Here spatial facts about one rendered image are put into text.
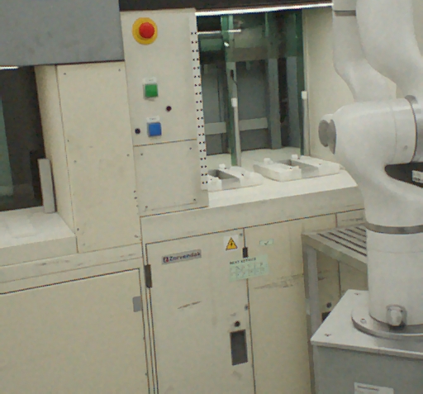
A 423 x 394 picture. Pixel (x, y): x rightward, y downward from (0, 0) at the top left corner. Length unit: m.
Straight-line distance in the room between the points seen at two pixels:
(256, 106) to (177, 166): 1.09
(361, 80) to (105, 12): 0.66
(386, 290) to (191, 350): 0.82
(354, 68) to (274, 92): 1.36
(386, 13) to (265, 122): 1.66
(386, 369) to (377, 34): 0.60
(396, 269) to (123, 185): 0.81
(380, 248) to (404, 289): 0.08
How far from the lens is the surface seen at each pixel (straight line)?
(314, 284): 2.14
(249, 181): 2.25
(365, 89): 1.60
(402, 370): 1.39
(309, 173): 2.34
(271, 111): 2.97
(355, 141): 1.33
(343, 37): 1.64
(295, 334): 2.22
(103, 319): 2.00
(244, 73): 2.98
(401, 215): 1.37
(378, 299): 1.44
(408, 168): 1.81
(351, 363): 1.41
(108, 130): 1.90
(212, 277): 2.06
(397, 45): 1.39
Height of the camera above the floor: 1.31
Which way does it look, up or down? 11 degrees down
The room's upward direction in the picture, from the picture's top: 4 degrees counter-clockwise
